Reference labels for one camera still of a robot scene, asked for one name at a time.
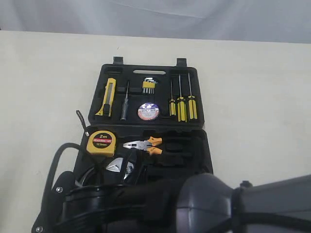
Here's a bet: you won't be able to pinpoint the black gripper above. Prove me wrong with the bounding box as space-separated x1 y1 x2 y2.
57 148 146 233

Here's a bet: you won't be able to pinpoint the black orange pliers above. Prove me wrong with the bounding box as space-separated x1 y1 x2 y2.
123 136 162 155

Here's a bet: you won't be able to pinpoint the yellow tape measure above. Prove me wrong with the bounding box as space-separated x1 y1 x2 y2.
76 110 118 157

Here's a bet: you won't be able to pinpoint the black plastic tool case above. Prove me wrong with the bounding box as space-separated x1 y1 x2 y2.
86 57 214 184

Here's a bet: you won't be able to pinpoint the black electrical tape roll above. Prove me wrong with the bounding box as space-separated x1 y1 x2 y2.
138 102 160 121

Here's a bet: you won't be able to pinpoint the yellow black utility knife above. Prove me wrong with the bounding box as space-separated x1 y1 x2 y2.
95 78 116 117

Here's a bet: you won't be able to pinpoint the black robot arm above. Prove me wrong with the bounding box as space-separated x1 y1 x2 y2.
52 149 311 233

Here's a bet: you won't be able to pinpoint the silver adjustable wrench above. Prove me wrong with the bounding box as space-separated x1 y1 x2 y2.
106 157 134 180

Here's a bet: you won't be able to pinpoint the clear tester screwdriver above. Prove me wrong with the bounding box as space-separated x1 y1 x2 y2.
121 80 129 120

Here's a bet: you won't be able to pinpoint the small yellow black screwdriver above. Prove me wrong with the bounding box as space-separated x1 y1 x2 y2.
169 80 176 117

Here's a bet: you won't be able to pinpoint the large yellow black screwdriver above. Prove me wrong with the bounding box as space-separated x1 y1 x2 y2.
177 74 187 122

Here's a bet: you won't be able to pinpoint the yellow hex key set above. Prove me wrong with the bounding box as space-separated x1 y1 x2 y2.
142 77 157 94

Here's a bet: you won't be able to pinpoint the right yellow black screwdriver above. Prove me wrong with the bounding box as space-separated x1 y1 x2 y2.
188 73 197 120

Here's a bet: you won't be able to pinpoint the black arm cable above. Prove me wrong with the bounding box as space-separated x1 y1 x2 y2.
41 142 107 214

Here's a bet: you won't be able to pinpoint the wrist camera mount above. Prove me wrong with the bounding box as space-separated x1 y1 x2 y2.
31 171 76 233

